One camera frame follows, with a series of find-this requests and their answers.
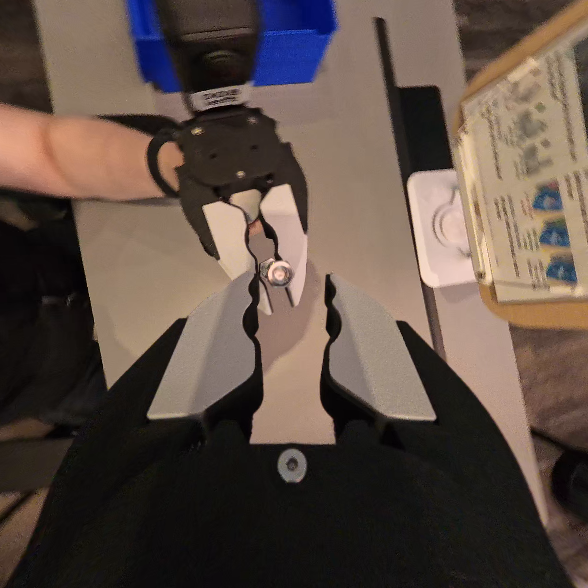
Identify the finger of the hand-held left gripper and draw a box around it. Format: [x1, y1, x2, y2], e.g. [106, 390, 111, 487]
[202, 200, 275, 316]
[258, 183, 308, 308]

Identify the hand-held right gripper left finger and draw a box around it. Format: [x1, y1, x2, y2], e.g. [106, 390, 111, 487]
[147, 271, 265, 443]

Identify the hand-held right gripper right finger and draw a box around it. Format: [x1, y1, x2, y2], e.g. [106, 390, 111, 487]
[321, 273, 437, 443]

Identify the blue plastic divided bin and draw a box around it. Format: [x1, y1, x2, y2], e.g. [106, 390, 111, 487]
[126, 0, 338, 91]

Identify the person's left forearm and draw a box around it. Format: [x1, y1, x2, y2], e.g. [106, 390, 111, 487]
[0, 103, 184, 203]

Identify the instruction sheet on stand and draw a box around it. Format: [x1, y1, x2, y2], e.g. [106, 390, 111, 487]
[452, 0, 588, 330]

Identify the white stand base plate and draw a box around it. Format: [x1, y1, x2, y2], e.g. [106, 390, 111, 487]
[406, 170, 484, 289]

